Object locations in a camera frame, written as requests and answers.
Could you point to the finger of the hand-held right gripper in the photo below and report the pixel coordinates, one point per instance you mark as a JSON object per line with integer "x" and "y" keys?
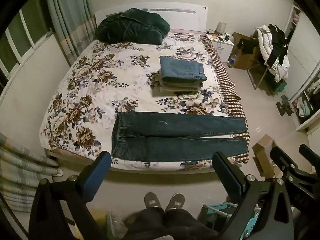
{"x": 285, "y": 161}
{"x": 310, "y": 153}

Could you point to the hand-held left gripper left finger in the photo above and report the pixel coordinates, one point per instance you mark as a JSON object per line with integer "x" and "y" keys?
{"x": 97, "y": 177}

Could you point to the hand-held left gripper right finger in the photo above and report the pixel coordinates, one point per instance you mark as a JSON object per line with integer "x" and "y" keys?
{"x": 226, "y": 177}

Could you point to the dark blue jeans pants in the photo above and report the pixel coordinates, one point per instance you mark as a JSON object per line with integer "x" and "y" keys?
{"x": 175, "y": 137}

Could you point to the folded beige pants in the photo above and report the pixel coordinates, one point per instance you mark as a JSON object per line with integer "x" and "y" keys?
{"x": 175, "y": 90}

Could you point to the folded olive pants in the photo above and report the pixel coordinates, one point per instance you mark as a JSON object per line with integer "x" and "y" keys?
{"x": 180, "y": 83}

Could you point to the small open cardboard box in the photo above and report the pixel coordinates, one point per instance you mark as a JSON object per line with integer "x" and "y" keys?
{"x": 263, "y": 152}

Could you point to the teal drying rack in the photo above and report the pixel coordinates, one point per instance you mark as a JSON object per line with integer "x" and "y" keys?
{"x": 220, "y": 208}

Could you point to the light teal clothes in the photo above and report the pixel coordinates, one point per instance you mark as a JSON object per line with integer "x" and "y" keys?
{"x": 303, "y": 107}

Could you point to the clear plastic bag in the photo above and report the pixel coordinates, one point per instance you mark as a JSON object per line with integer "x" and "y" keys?
{"x": 117, "y": 226}

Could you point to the dark slippers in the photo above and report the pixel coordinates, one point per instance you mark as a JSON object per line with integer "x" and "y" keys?
{"x": 285, "y": 105}

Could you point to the person's grey right shoe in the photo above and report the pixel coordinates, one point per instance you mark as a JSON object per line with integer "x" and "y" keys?
{"x": 175, "y": 202}

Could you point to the person's grey shoe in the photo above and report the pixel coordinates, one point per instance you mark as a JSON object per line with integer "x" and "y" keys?
{"x": 152, "y": 200}
{"x": 175, "y": 202}

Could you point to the person's grey left shoe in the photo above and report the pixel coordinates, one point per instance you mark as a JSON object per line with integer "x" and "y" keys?
{"x": 152, "y": 200}

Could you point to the green plastic crate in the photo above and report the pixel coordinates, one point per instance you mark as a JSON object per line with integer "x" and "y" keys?
{"x": 280, "y": 86}

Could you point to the grey-green striped curtain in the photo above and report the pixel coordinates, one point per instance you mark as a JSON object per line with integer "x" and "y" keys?
{"x": 22, "y": 170}
{"x": 67, "y": 17}

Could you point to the person's dark-trousered legs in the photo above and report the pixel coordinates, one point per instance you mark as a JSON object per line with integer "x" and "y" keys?
{"x": 165, "y": 225}

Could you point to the metal folding chair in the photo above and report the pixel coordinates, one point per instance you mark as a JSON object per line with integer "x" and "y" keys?
{"x": 257, "y": 76}

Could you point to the brown checkered bed sheet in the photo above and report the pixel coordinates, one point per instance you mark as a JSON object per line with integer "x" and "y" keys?
{"x": 225, "y": 80}

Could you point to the bed with floral cover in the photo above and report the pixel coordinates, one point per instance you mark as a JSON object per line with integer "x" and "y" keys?
{"x": 105, "y": 80}

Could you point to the large brown cardboard box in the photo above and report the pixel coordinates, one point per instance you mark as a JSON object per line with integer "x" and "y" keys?
{"x": 243, "y": 60}

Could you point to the clear water bottle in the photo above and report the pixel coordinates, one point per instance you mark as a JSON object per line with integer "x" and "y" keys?
{"x": 232, "y": 60}

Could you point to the black white-striped garment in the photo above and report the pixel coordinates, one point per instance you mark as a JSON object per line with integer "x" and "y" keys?
{"x": 277, "y": 40}

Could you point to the white puffer jacket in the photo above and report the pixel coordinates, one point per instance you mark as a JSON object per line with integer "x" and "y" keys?
{"x": 265, "y": 42}

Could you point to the black cloth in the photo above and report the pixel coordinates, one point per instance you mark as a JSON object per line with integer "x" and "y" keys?
{"x": 247, "y": 45}

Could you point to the white nightstand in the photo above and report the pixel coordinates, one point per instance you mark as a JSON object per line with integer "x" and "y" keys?
{"x": 223, "y": 47}

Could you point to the pink folded cloth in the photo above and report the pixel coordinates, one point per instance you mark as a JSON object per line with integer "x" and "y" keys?
{"x": 295, "y": 17}

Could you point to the white table lamp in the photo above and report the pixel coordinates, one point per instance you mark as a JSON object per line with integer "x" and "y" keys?
{"x": 221, "y": 27}

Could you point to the dark green quilt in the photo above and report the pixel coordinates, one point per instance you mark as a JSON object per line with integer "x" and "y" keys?
{"x": 130, "y": 27}

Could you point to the white-framed window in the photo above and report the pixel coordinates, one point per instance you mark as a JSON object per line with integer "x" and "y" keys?
{"x": 22, "y": 40}

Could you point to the white bed headboard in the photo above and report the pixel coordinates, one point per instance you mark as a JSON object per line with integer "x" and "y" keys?
{"x": 180, "y": 15}

